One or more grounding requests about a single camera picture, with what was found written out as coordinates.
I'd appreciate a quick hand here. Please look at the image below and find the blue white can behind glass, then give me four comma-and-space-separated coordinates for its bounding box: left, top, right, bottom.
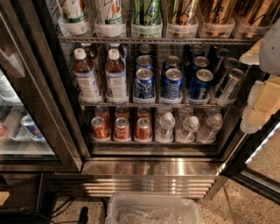
21, 115, 44, 140

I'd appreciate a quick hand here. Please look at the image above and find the middle clear water bottle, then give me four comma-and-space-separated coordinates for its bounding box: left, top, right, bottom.
176, 115, 200, 144

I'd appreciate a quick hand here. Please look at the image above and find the front blue pepsi can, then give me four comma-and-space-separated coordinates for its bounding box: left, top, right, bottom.
187, 69, 214, 104

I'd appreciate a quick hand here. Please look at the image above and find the rear dark can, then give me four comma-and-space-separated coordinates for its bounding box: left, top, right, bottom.
207, 45, 231, 73

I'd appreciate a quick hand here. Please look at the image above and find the rear blue patterned can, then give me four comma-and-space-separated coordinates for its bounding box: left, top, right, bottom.
136, 44, 154, 56

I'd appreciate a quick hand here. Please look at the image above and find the blue can column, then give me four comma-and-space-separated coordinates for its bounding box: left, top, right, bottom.
160, 68, 184, 104
162, 55, 181, 73

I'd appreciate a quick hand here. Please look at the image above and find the front left orange can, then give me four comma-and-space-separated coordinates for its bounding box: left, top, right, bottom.
91, 116, 109, 141

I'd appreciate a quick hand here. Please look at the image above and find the clear water bottle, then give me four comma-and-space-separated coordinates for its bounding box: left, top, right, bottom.
156, 112, 175, 143
176, 115, 200, 144
196, 113, 223, 144

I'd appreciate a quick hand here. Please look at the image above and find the silver can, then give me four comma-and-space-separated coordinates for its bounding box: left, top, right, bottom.
214, 68, 244, 106
216, 57, 240, 83

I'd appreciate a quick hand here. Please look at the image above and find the front middle orange can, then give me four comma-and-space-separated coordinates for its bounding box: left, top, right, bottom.
114, 117, 130, 142

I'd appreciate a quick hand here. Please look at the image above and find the front silver can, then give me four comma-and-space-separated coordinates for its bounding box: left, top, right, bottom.
214, 68, 244, 106

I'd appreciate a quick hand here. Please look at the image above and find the middle silver can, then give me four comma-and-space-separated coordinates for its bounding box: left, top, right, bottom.
216, 57, 240, 83

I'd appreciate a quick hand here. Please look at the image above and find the blue patterned can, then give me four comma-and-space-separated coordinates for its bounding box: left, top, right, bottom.
133, 68, 156, 103
136, 55, 153, 70
136, 44, 154, 56

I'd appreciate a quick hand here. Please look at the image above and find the clear plastic bin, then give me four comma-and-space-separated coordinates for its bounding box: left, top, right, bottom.
105, 192, 200, 224

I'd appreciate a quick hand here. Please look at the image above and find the right rear tea bottle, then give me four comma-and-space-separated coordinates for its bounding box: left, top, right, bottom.
110, 44, 127, 62

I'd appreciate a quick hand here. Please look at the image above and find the left front tea bottle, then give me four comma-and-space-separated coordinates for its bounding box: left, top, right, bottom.
73, 48, 102, 103

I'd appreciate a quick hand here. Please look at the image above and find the open right fridge door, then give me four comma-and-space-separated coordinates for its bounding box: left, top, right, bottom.
222, 111, 280, 205

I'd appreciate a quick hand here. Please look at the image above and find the top wire shelf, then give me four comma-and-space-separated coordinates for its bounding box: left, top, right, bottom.
58, 37, 258, 46

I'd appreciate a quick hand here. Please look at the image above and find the white tall can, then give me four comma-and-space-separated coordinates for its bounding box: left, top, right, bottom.
94, 0, 126, 38
56, 0, 89, 36

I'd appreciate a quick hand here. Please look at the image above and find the rear blue pepsi can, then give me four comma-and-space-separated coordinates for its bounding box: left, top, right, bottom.
183, 45, 205, 66

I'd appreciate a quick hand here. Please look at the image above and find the rear right orange can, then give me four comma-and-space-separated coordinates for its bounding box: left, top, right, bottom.
136, 107, 151, 120

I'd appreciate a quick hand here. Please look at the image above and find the green tall can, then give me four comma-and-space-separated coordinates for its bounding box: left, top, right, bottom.
131, 0, 162, 38

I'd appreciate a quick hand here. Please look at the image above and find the left glass fridge door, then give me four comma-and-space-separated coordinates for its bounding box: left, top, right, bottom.
0, 0, 87, 172

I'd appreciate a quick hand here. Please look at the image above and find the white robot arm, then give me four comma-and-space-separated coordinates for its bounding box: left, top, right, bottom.
239, 19, 280, 134

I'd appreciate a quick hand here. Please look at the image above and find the blue pepsi can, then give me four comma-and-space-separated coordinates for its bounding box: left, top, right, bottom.
183, 45, 205, 66
187, 69, 214, 104
186, 56, 209, 87

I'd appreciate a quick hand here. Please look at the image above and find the front right orange can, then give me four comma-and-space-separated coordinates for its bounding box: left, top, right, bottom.
136, 117, 151, 142

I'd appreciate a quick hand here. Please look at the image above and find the left clear water bottle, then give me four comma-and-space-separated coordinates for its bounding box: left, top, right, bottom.
156, 112, 175, 143

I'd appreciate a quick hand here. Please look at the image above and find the wire shelf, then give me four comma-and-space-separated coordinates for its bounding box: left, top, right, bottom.
80, 101, 238, 109
58, 37, 258, 46

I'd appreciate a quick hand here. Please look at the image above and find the middle blue pepsi can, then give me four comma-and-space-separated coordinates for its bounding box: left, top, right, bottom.
186, 56, 209, 87

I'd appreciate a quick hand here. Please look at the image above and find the white tall can left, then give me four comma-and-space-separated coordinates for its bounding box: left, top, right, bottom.
56, 0, 89, 36

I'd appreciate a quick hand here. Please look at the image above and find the middle blue patterned can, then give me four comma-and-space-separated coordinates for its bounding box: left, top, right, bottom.
136, 55, 153, 70

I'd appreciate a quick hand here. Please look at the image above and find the rear middle orange can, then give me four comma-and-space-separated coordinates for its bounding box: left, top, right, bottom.
115, 106, 130, 119

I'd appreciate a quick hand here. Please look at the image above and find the middle wire shelf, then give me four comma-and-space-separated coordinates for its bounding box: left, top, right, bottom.
80, 101, 238, 109

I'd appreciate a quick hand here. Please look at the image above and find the front blue patterned can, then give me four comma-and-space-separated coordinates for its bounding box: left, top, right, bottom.
133, 68, 156, 103

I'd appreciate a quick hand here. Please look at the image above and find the left rear tea bottle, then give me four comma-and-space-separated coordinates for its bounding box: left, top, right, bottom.
81, 43, 98, 68

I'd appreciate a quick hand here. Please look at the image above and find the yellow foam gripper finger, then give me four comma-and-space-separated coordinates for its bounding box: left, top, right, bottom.
240, 75, 280, 134
239, 38, 263, 66

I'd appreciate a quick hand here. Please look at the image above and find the steel fridge base grille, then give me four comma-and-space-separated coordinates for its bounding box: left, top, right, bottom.
46, 157, 221, 199

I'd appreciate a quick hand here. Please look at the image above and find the tea bottle blue label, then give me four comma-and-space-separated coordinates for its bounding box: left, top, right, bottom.
105, 48, 129, 103

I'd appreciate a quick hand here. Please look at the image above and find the right clear water bottle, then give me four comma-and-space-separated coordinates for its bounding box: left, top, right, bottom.
196, 113, 223, 144

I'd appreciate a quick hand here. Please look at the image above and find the gold tall can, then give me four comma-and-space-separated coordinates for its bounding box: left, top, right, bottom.
233, 0, 279, 39
199, 0, 237, 39
167, 0, 200, 38

